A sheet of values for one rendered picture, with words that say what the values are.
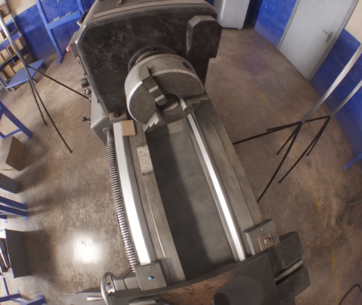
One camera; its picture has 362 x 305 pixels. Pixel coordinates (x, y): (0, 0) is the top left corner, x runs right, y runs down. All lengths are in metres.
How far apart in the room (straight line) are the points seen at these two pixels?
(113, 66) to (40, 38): 3.85
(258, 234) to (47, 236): 1.87
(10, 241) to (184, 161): 1.98
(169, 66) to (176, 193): 0.54
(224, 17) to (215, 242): 3.96
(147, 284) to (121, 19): 0.88
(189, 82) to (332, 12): 3.20
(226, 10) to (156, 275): 4.12
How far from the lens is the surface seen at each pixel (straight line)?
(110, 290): 0.90
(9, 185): 2.38
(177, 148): 0.85
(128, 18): 0.59
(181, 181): 0.79
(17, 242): 2.25
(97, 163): 1.78
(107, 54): 0.64
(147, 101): 0.51
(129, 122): 0.81
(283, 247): 0.76
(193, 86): 0.52
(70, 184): 1.86
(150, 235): 0.66
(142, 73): 0.45
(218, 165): 0.72
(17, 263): 2.20
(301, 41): 3.76
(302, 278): 0.88
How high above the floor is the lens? 1.49
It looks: 65 degrees down
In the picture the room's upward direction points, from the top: 5 degrees clockwise
